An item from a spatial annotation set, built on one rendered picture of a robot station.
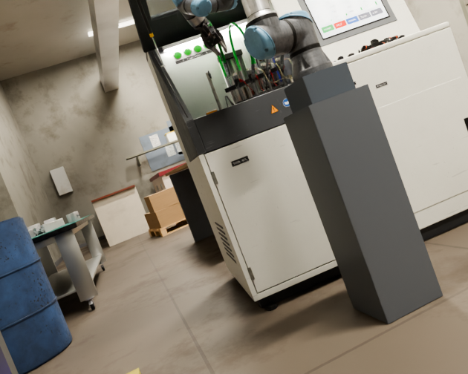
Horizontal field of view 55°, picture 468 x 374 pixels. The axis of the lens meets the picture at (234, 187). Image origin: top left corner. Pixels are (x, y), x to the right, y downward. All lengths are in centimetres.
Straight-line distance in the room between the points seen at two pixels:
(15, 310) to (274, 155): 173
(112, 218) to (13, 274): 581
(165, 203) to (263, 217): 485
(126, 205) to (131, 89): 402
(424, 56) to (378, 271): 122
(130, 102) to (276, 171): 976
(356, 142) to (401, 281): 51
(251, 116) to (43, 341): 180
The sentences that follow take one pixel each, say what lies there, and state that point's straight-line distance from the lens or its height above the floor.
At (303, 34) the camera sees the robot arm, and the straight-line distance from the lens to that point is 168.
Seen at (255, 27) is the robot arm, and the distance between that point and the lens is 160.
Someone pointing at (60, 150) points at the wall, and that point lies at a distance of 1160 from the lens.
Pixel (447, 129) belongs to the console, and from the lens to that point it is 249.
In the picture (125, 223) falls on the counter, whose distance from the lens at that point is 866.
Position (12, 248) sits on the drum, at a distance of 296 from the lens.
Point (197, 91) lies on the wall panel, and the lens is 265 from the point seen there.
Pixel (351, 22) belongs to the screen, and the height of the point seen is 118.
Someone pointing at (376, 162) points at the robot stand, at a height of 54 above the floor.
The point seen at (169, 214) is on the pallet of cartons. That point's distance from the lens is 689.
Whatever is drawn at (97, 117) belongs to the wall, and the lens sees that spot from 1165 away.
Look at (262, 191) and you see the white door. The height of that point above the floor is 53.
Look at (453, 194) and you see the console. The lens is 250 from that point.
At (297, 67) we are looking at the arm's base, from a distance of 168.
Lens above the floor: 73
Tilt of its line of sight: 4 degrees down
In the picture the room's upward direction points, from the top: 21 degrees counter-clockwise
